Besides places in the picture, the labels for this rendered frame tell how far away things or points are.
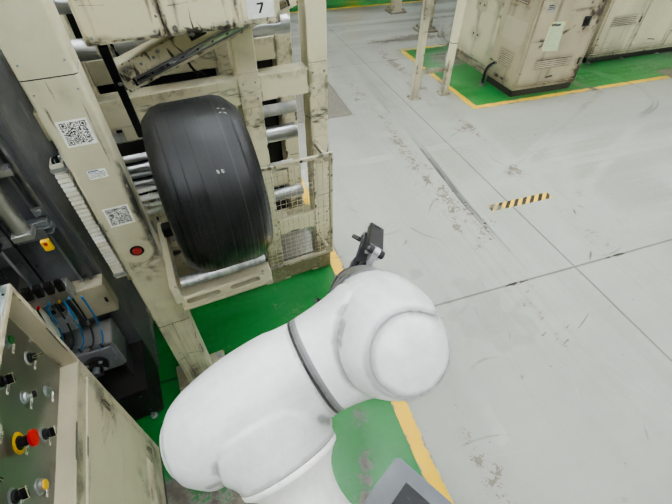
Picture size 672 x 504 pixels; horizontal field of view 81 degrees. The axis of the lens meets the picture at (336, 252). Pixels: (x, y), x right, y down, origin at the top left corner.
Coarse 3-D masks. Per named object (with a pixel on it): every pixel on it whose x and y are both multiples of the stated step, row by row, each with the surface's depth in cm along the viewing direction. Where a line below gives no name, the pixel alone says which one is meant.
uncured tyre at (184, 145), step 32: (160, 128) 114; (192, 128) 115; (224, 128) 117; (160, 160) 112; (192, 160) 113; (224, 160) 115; (256, 160) 121; (160, 192) 114; (192, 192) 113; (224, 192) 116; (256, 192) 120; (192, 224) 116; (224, 224) 120; (256, 224) 124; (192, 256) 125; (224, 256) 129; (256, 256) 140
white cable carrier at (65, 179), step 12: (60, 156) 112; (60, 180) 113; (72, 180) 115; (72, 192) 116; (72, 204) 118; (84, 204) 120; (84, 216) 122; (96, 228) 127; (96, 240) 129; (108, 240) 134; (108, 252) 134; (108, 264) 137; (120, 264) 140; (120, 276) 143
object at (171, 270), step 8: (160, 224) 164; (160, 232) 161; (160, 240) 157; (168, 240) 162; (168, 248) 154; (168, 256) 151; (168, 264) 148; (168, 272) 145; (176, 272) 153; (168, 280) 142; (176, 280) 144; (176, 288) 141; (176, 296) 144
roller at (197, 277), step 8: (264, 256) 155; (240, 264) 152; (248, 264) 154; (256, 264) 155; (200, 272) 149; (208, 272) 149; (216, 272) 150; (224, 272) 151; (232, 272) 153; (184, 280) 146; (192, 280) 147; (200, 280) 148
